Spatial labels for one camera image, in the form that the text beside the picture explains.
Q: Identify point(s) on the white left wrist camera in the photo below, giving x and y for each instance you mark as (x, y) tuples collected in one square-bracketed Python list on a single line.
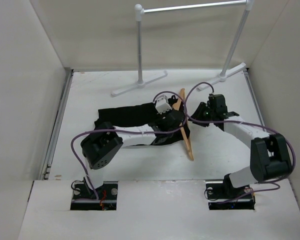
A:
[(162, 105)]

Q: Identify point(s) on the wooden clothes hanger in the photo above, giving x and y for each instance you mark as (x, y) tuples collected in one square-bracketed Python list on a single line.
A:
[(186, 140)]

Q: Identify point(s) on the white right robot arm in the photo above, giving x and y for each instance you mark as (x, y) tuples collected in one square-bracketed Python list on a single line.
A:
[(269, 159)]

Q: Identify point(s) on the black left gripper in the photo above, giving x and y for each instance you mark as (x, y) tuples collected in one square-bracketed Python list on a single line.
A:
[(161, 116)]

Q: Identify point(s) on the black trousers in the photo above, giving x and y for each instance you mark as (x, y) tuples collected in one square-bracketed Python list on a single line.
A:
[(136, 116)]

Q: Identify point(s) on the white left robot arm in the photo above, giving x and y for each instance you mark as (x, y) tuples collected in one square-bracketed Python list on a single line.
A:
[(100, 147)]

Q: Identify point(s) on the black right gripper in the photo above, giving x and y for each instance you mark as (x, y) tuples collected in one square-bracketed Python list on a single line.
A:
[(197, 113)]

